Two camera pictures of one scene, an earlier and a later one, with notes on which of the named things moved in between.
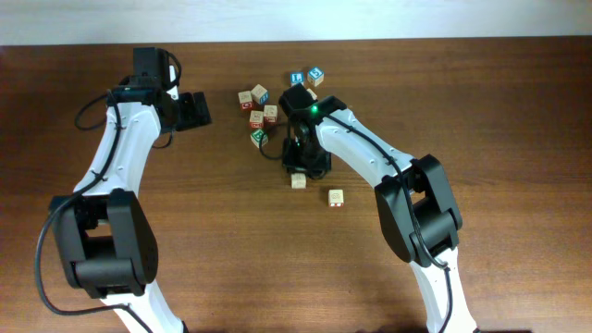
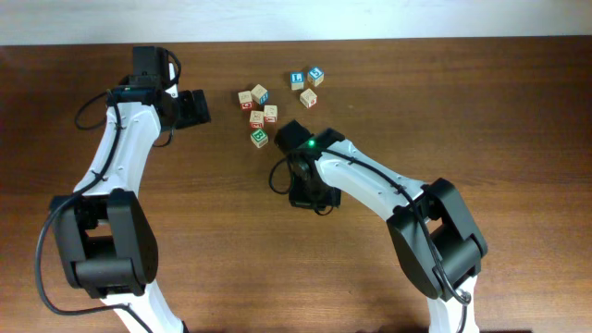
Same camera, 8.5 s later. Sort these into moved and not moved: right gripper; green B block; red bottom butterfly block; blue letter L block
Moved: right gripper
Not moved: blue letter L block; red bottom butterfly block; green B block
